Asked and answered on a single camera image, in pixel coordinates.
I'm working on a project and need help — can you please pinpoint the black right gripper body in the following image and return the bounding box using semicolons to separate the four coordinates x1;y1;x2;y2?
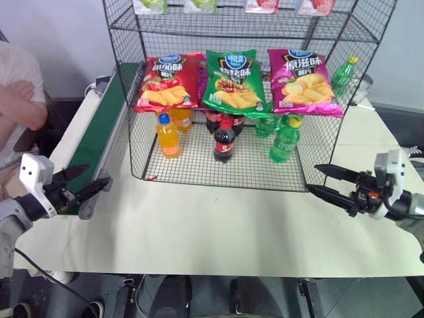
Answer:
347;170;387;218

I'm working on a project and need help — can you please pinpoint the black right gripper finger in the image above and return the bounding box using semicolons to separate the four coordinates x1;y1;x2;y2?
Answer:
313;164;360;182
306;184;354;208

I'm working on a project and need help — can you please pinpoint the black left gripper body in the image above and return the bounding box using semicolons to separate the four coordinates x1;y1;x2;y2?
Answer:
42;171;81;213

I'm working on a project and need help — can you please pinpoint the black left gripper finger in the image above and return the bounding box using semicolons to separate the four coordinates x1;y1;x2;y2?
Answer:
61;164;90;182
78;177;112;203

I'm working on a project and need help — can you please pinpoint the green belt conveyor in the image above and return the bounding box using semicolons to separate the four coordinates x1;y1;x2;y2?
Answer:
48;61;148;221

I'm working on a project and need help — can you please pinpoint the person's bare hand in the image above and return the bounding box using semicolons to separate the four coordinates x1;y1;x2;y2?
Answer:
0;80;36;103

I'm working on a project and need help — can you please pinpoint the green soda bottle yellow cap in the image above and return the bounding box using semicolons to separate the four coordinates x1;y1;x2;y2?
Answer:
331;55;360;97
268;115;303;164

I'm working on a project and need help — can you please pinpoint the orange soda bottle blue cap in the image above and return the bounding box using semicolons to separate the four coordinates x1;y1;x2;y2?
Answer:
156;113;182;159

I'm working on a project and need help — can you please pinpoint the magenta potato chips bag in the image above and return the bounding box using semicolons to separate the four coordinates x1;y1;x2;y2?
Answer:
266;48;345;119

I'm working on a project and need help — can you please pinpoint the cola bottle red cap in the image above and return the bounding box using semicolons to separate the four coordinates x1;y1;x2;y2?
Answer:
213;119;236;164

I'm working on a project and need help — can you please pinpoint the black shoe white sole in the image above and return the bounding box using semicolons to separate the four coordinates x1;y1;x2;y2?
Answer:
80;299;105;318
12;301;33;318

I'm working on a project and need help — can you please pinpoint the person in white shirt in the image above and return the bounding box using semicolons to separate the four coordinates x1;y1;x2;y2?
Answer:
0;41;46;166

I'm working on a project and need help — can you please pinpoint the red potato chips bag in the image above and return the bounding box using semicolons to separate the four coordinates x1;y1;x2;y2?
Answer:
134;52;203;114

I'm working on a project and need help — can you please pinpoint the green potato chips bag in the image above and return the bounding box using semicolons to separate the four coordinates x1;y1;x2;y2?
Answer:
201;48;273;120

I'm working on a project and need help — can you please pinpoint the purple snack bag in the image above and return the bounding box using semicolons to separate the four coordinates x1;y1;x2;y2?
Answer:
197;54;209;103

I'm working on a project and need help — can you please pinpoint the red juice carton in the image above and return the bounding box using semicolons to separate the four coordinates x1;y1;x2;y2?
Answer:
297;0;333;16
244;0;280;14

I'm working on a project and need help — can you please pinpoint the green juice carton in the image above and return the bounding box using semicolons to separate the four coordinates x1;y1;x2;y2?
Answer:
184;0;219;15
132;0;169;15

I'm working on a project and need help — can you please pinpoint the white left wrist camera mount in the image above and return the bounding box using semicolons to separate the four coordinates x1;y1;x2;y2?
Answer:
19;153;56;219

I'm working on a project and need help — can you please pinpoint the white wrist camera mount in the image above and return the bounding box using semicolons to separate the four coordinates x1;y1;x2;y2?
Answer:
369;149;407;221
19;153;56;219

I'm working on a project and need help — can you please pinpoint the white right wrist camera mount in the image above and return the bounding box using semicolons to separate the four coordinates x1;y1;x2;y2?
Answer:
369;149;407;221

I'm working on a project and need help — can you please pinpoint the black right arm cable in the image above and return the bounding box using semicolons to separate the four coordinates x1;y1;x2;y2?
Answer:
386;197;424;220

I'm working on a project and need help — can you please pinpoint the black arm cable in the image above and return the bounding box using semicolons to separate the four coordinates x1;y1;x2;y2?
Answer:
13;247;92;311
386;197;424;220

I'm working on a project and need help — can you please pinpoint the coiled grey cable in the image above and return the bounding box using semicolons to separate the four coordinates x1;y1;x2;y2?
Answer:
399;145;424;158

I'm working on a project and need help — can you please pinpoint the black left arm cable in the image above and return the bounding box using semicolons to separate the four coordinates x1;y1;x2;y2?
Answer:
13;247;92;311

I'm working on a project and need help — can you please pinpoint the black wire mesh rack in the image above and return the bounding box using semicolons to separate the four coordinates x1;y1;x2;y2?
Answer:
101;0;398;193

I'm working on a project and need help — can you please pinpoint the black table leg bracket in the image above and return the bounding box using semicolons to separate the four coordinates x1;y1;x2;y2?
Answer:
114;278;137;318
297;278;321;318

